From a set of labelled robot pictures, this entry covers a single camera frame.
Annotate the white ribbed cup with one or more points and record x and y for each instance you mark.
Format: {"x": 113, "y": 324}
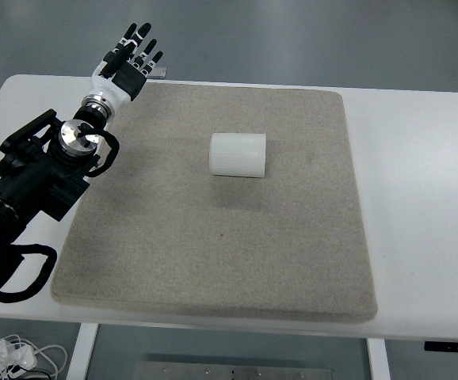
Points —
{"x": 237, "y": 155}

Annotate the black desk control panel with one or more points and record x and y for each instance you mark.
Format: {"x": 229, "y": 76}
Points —
{"x": 437, "y": 346}

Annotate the grey metal base plate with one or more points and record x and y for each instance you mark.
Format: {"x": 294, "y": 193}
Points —
{"x": 170, "y": 370}

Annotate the white table leg right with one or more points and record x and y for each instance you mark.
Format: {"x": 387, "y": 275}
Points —
{"x": 378, "y": 362}

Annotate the beige felt mat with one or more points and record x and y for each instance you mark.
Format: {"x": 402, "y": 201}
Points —
{"x": 158, "y": 233}

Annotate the white table leg left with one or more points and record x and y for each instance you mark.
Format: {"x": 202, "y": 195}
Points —
{"x": 83, "y": 349}

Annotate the small grey metal floor plate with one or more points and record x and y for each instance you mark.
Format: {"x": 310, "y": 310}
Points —
{"x": 158, "y": 72}

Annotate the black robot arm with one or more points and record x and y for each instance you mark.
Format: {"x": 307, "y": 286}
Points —
{"x": 45, "y": 168}

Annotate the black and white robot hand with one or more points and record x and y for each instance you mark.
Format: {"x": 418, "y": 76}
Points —
{"x": 120, "y": 76}

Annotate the white table leg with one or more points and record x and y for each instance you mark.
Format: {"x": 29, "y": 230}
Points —
{"x": 83, "y": 349}
{"x": 378, "y": 362}

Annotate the white power strip with cables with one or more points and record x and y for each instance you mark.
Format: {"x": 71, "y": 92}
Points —
{"x": 20, "y": 358}

